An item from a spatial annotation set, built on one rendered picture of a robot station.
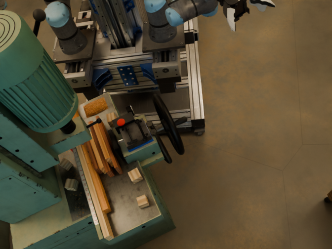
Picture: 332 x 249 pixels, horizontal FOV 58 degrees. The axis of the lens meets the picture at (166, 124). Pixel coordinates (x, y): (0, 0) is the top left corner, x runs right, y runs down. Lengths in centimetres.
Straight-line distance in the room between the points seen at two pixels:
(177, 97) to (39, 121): 134
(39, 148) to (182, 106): 123
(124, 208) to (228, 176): 108
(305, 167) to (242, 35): 125
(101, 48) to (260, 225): 141
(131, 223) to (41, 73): 57
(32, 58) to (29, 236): 77
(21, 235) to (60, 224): 16
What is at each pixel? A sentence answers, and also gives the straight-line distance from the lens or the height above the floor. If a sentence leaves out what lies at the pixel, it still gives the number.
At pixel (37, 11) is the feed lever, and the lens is 94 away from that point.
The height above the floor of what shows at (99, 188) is 94.
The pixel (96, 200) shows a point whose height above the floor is 95.
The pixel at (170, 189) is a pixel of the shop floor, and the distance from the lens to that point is 203.
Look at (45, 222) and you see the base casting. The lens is 132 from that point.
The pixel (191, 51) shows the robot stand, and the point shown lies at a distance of 235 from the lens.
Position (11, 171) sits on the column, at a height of 114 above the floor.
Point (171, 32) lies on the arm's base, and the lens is 159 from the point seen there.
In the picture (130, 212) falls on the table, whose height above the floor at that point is 90.
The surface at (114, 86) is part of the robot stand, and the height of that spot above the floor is 51.
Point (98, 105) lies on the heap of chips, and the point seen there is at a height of 92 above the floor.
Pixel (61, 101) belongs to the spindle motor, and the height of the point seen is 128.
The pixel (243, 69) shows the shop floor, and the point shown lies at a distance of 251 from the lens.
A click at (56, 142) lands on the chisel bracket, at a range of 109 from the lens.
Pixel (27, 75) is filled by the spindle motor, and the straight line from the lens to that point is 79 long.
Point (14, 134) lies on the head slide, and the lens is 96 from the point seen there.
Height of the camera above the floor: 191
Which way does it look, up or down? 58 degrees down
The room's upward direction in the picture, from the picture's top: 17 degrees counter-clockwise
